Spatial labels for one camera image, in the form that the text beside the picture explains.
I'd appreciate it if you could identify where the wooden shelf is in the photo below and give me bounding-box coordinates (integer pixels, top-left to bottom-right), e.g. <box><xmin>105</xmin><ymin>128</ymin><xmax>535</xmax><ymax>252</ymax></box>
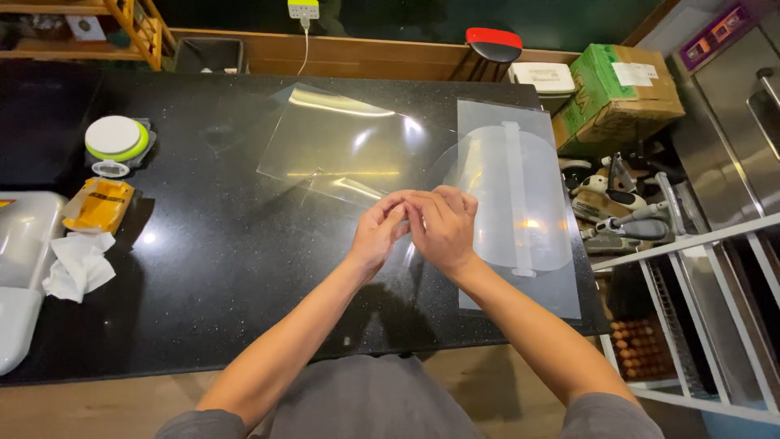
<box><xmin>0</xmin><ymin>0</ymin><xmax>178</xmax><ymax>72</ymax></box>

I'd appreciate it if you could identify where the clear plastic sheet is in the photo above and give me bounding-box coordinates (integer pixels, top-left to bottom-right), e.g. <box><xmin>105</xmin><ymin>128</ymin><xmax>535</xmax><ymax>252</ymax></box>
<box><xmin>256</xmin><ymin>82</ymin><xmax>430</xmax><ymax>209</ymax></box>

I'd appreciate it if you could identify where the person's right hand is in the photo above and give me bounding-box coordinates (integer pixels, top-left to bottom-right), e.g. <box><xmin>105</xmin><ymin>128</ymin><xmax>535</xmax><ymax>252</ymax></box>
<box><xmin>404</xmin><ymin>185</ymin><xmax>483</xmax><ymax>281</ymax></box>

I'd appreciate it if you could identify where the white metal rack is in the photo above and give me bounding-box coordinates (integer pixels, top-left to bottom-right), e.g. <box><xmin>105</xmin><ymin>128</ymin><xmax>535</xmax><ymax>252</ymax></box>
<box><xmin>590</xmin><ymin>212</ymin><xmax>780</xmax><ymax>426</ymax></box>

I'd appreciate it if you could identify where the white power adapter with cable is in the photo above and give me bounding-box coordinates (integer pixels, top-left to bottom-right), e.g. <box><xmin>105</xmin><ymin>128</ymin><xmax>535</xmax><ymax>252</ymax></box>
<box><xmin>287</xmin><ymin>0</ymin><xmax>321</xmax><ymax>77</ymax></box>

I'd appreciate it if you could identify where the stainless steel oven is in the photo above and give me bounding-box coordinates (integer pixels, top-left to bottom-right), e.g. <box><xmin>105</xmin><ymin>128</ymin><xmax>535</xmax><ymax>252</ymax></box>
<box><xmin>665</xmin><ymin>0</ymin><xmax>780</xmax><ymax>228</ymax></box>

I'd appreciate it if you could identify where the white plastic box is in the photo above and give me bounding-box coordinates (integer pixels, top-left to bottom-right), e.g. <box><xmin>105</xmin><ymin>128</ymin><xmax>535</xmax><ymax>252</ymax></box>
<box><xmin>508</xmin><ymin>61</ymin><xmax>577</xmax><ymax>114</ymax></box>

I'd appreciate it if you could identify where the white and green round scale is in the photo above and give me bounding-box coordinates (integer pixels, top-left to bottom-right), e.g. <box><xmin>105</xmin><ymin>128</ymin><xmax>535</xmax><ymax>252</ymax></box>
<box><xmin>84</xmin><ymin>115</ymin><xmax>158</xmax><ymax>179</ymax></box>

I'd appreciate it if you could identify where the tray of brown eggs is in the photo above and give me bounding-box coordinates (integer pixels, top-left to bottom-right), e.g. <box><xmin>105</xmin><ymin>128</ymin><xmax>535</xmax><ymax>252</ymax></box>
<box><xmin>609</xmin><ymin>316</ymin><xmax>677</xmax><ymax>381</ymax></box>

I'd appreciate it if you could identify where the green and brown cardboard box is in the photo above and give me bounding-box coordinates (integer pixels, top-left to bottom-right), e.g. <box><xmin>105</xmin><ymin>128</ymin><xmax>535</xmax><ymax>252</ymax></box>
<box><xmin>551</xmin><ymin>43</ymin><xmax>687</xmax><ymax>158</ymax></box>

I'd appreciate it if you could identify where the white plastic appliance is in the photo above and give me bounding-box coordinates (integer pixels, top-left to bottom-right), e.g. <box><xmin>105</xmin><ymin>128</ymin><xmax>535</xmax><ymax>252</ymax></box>
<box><xmin>0</xmin><ymin>191</ymin><xmax>68</xmax><ymax>377</ymax></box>

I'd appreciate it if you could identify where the red and black stool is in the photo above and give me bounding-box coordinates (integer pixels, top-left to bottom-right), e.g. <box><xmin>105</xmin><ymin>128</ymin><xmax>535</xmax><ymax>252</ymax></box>
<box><xmin>449</xmin><ymin>27</ymin><xmax>524</xmax><ymax>83</ymax></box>

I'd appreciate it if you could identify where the black bin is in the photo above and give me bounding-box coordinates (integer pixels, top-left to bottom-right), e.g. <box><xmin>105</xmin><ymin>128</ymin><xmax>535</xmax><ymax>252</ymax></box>
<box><xmin>173</xmin><ymin>37</ymin><xmax>246</xmax><ymax>75</ymax></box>

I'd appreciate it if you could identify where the person's grey shirt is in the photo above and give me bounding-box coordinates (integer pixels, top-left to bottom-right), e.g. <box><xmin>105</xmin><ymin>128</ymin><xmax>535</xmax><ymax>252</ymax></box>
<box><xmin>154</xmin><ymin>354</ymin><xmax>666</xmax><ymax>439</ymax></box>

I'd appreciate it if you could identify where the curved clear sheet white strip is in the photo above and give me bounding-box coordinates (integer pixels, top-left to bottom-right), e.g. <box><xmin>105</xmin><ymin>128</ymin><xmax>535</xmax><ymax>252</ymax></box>
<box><xmin>427</xmin><ymin>121</ymin><xmax>575</xmax><ymax>279</ymax></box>

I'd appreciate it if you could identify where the frosted rectangular plastic sheet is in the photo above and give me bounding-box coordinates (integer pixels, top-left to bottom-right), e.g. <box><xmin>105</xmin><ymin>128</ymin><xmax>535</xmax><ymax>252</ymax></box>
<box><xmin>456</xmin><ymin>99</ymin><xmax>583</xmax><ymax>320</ymax></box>

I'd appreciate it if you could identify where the crumpled white tissue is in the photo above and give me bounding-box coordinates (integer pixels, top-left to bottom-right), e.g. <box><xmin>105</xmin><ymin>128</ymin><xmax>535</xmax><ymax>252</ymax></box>
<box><xmin>41</xmin><ymin>230</ymin><xmax>118</xmax><ymax>304</ymax></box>

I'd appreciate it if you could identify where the heap of tools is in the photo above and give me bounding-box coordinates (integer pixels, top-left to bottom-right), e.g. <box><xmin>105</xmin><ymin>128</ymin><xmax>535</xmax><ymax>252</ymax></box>
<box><xmin>558</xmin><ymin>141</ymin><xmax>689</xmax><ymax>256</ymax></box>

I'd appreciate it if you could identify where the yellow packet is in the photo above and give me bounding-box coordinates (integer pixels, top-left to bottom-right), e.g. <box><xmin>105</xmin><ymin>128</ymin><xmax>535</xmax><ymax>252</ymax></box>
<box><xmin>62</xmin><ymin>177</ymin><xmax>136</xmax><ymax>235</ymax></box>

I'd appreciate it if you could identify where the person's left hand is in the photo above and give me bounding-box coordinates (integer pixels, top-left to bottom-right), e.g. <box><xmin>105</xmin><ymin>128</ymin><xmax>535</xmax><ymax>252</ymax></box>
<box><xmin>345</xmin><ymin>189</ymin><xmax>415</xmax><ymax>283</ymax></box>

